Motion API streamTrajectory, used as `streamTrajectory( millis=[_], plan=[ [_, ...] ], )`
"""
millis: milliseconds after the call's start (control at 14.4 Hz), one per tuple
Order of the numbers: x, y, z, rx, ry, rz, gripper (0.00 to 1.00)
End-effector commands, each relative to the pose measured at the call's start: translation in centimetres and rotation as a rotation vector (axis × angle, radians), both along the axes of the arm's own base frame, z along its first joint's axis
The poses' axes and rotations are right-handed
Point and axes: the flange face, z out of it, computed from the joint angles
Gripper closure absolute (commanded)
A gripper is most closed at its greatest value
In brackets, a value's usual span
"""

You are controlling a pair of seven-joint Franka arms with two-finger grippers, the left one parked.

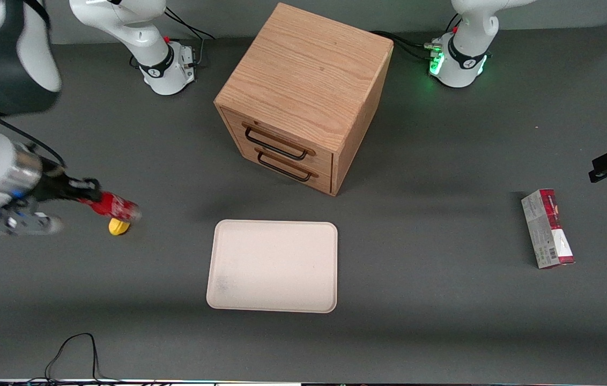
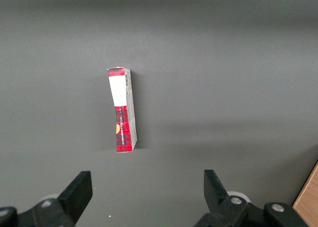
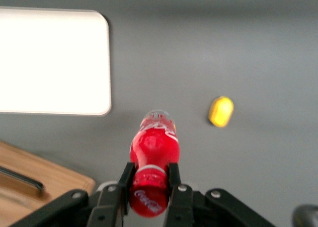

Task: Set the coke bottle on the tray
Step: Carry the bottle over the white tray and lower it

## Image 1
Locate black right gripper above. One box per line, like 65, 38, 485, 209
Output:
31, 165, 102, 205

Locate red coke bottle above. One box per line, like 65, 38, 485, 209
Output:
82, 191, 143, 222

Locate beige plastic tray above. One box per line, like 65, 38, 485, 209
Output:
206, 219, 338, 314

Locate grey and red carton box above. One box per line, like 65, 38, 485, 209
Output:
521, 188, 575, 270

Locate small wooden drawer front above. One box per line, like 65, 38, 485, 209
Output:
238, 143, 334, 195

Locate large wooden drawer front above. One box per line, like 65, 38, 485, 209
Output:
220, 107, 335, 173

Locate wooden drawer cabinet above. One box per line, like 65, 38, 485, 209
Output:
214, 2, 394, 197

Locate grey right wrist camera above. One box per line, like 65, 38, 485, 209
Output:
0, 210, 64, 237

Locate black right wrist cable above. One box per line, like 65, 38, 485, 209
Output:
0, 95, 66, 168

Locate thin black looped cable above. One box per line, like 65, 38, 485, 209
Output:
25, 333, 122, 384

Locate black right arm base cables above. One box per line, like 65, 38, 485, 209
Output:
130, 11, 216, 69

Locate black arm base cables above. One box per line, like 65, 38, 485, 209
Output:
130, 11, 216, 69
371, 13, 463, 63

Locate long black drawer handle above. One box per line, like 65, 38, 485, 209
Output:
242, 124, 310, 161

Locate short black drawer handle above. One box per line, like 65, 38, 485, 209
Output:
256, 151, 314, 182

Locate black left arm base cables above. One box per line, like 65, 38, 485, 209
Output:
371, 13, 463, 63

